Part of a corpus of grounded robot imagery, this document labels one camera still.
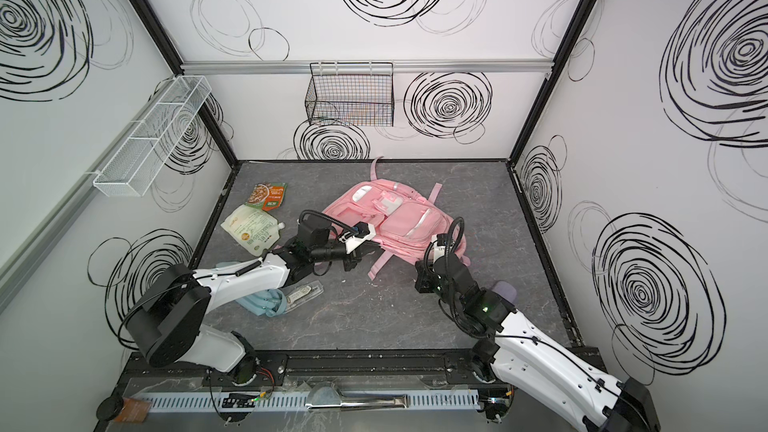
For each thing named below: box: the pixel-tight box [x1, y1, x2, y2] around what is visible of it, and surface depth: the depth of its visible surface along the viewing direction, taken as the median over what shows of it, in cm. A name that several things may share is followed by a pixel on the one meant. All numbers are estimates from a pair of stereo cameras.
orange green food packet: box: [244, 182, 288, 211], surface depth 111 cm
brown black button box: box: [96, 396, 152, 423], surface depth 63 cm
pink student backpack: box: [324, 156, 470, 281], surface depth 91 cm
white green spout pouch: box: [221, 203, 285, 256], surface depth 101 cm
